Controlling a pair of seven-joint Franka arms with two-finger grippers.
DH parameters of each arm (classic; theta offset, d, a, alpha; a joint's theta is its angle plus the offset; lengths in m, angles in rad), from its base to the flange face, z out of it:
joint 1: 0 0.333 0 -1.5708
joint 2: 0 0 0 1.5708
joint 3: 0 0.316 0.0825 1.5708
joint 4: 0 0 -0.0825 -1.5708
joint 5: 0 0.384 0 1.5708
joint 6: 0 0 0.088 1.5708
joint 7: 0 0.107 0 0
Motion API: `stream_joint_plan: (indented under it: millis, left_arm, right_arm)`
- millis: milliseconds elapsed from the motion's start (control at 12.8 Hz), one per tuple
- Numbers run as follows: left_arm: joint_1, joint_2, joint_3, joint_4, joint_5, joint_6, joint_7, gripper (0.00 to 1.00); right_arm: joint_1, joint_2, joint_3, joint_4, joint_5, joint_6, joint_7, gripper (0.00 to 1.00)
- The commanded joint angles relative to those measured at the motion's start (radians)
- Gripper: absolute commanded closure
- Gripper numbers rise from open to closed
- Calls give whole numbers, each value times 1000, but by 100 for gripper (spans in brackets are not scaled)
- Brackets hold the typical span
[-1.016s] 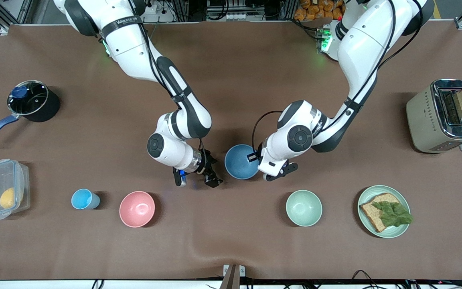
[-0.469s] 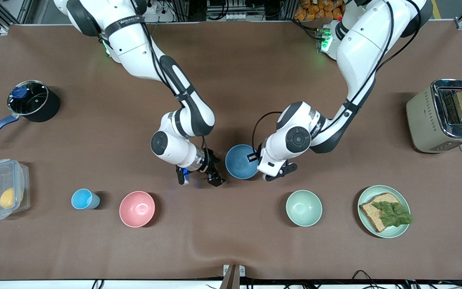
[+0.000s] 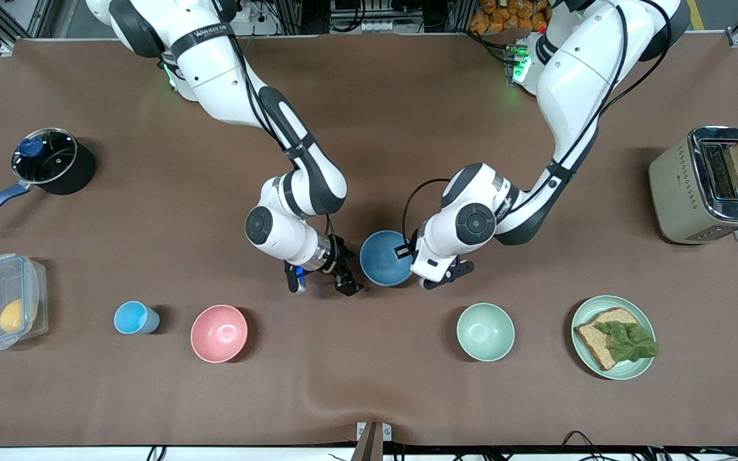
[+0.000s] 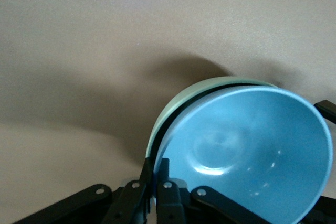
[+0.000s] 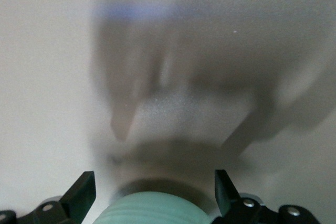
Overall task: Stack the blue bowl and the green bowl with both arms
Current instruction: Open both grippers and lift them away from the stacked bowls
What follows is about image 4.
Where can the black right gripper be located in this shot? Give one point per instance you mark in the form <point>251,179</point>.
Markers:
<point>325,212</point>

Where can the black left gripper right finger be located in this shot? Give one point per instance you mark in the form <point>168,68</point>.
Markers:
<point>170,203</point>

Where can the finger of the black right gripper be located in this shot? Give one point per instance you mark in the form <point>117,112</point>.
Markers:
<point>326,110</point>

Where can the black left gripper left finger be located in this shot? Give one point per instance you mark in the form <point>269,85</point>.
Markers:
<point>126,203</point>

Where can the blue bowl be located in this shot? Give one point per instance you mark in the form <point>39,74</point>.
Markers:
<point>249,150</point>

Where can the light green bowl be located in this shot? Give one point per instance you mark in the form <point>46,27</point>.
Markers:
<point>181,98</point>

